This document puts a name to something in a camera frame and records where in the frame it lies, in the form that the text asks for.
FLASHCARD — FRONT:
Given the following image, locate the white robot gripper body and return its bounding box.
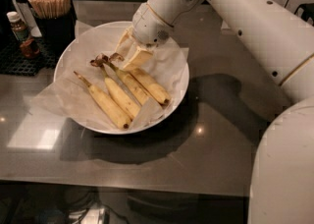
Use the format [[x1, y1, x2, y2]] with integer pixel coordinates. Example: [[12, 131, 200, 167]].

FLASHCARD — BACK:
[[132, 3, 171, 45]]

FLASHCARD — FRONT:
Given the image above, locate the yellow banana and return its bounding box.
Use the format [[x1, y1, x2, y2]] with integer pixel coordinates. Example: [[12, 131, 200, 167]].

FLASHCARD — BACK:
[[90, 54, 151, 105], [126, 68, 171, 105], [100, 66, 140, 120], [74, 72, 131, 130]]

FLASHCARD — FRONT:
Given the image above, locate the black rubber grid mat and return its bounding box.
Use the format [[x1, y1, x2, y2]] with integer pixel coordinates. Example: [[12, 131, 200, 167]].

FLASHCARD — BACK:
[[0, 34, 60, 76]]

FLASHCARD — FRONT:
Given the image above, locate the black rack of packets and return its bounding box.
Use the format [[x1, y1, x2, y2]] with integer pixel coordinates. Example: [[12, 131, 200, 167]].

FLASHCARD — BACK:
[[294, 3, 314, 27]]

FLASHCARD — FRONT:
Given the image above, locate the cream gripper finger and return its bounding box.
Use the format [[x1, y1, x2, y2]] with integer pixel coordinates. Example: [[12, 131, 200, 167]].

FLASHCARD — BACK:
[[123, 46, 153, 70], [115, 27, 136, 58]]

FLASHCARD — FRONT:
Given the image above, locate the black cup of wooden stirrers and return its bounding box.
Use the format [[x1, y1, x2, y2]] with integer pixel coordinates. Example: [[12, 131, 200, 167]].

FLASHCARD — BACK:
[[27, 0, 77, 55]]

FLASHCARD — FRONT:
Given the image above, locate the white bowl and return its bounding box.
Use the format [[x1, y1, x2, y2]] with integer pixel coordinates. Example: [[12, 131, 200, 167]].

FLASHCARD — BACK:
[[52, 21, 190, 136]]

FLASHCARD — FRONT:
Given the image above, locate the small brown round jar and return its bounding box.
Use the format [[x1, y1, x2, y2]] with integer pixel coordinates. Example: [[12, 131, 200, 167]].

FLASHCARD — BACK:
[[20, 38, 40, 59]]

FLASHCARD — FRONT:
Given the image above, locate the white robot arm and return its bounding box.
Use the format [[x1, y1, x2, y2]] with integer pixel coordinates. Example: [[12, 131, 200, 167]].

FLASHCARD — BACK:
[[131, 0, 314, 224]]

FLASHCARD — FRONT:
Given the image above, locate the small brown sauce bottle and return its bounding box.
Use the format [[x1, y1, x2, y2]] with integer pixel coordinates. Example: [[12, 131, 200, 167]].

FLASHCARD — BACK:
[[7, 11, 29, 42]]

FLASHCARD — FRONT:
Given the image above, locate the white parchment paper liner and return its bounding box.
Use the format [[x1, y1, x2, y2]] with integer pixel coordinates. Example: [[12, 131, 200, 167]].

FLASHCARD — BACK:
[[30, 21, 190, 132]]

